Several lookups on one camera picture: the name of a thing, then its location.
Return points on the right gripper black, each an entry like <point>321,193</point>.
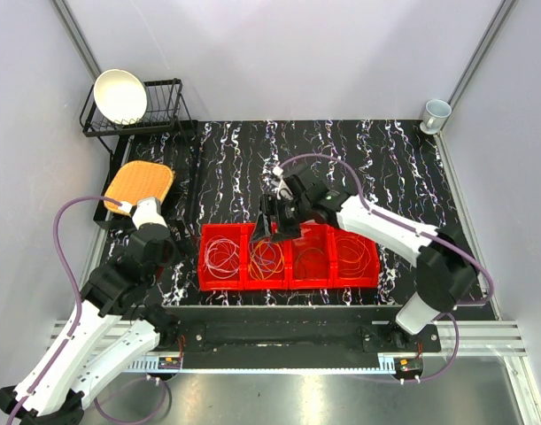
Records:
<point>272,205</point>

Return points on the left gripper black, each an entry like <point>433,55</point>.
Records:
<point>186,242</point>

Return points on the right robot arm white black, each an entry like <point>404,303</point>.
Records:
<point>445,267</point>

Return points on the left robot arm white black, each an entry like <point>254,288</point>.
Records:
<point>68,378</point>

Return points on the orange woven pad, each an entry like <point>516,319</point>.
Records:
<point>139,179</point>

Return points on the black marbled mat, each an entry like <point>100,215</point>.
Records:
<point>221,172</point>

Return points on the white bowl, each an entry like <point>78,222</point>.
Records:
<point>120,96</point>

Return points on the pale blue mug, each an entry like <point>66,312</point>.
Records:
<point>435,114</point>

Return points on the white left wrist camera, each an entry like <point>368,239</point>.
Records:
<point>144,212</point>

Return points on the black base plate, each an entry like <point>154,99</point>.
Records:
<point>292,337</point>

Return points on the black wire dish rack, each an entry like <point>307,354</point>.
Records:
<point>166,111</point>

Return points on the aluminium frame rail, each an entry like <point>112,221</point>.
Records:
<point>477,339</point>

